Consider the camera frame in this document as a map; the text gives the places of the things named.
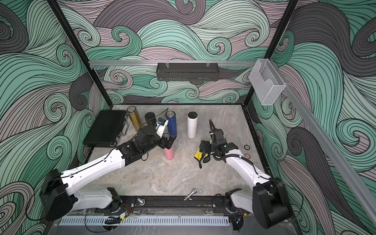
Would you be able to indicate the silver bolt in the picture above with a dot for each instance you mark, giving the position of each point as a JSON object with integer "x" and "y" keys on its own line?
{"x": 188, "y": 197}

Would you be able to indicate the black wall shelf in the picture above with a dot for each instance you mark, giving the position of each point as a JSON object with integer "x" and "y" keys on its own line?
{"x": 195, "y": 72}

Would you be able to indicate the gold thermos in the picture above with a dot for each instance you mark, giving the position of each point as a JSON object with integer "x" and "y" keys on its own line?
{"x": 134, "y": 117}

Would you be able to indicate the blue thermos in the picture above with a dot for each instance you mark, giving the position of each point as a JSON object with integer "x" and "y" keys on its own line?
{"x": 172, "y": 125}

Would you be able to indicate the black thermos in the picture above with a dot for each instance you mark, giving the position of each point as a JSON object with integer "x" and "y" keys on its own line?
{"x": 150, "y": 118}

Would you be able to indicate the clear plastic wall holder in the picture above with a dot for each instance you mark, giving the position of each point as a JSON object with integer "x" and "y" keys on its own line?
{"x": 267, "y": 81}

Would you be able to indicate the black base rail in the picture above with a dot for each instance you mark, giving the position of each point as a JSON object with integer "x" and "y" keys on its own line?
{"x": 214, "y": 203}

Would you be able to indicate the pink thermos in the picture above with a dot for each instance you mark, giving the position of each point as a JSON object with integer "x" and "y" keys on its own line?
{"x": 169, "y": 153}

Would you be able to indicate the black case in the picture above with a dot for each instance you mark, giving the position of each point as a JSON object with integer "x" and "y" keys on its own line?
{"x": 106, "y": 129}

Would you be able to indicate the white slotted cable duct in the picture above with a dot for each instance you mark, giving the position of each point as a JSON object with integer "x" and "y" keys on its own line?
{"x": 148, "y": 220}

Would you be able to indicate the white thermos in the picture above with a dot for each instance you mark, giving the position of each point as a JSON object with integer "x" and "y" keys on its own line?
{"x": 192, "y": 118}

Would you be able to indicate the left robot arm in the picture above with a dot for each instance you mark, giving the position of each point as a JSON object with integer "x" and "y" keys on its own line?
{"x": 62, "y": 193}

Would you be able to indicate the yellow cleaning cloth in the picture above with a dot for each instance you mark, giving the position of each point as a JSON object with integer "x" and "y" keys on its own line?
{"x": 203, "y": 153}

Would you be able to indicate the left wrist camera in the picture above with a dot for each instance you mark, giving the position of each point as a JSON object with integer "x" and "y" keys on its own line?
{"x": 161, "y": 124}

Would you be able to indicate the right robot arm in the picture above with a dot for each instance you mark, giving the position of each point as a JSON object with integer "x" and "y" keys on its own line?
{"x": 261, "y": 185}

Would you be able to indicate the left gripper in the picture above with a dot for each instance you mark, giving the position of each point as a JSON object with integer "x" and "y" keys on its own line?
{"x": 169, "y": 142}

